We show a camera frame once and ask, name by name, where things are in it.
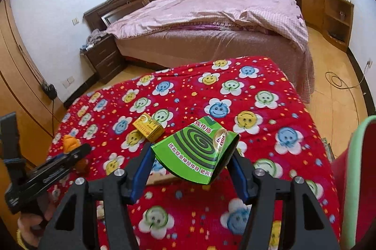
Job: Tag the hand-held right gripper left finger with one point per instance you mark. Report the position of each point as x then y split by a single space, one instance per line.
141 177

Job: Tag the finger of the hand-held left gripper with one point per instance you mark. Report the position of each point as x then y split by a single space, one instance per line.
69 158

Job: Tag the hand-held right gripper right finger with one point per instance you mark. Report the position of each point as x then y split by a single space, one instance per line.
239 177

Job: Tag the green mosquito coil box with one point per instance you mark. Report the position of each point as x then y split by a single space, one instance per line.
191 150

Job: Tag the green basin with red inside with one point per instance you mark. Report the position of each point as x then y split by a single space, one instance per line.
357 179

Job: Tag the yellow-sleeved left forearm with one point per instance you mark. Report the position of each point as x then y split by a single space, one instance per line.
21 241

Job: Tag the person's left hand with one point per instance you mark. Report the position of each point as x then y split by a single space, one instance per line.
30 223

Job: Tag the tan cardboard piece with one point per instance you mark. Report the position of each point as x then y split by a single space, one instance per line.
161 179

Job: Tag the small yellow box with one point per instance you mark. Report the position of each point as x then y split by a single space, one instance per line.
148 126

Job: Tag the red smiley flower blanket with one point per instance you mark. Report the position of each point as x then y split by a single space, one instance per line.
188 97

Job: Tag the light wooden wardrobe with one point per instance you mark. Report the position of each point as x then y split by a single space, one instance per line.
17 68

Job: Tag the dark wooden nightstand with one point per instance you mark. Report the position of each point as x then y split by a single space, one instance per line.
102 59

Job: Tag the crumpled clothes on nightstand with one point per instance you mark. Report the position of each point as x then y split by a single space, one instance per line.
94 38

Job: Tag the large bed pink blanket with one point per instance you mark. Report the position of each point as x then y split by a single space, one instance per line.
220 46

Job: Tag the white outlet with plug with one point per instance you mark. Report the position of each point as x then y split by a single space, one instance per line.
369 63

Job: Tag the wooden corner shelf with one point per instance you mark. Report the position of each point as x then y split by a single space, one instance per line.
337 18

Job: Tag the low white wall outlet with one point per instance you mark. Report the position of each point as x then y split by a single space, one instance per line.
67 81

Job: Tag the white wall switch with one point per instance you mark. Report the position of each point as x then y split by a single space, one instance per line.
75 21

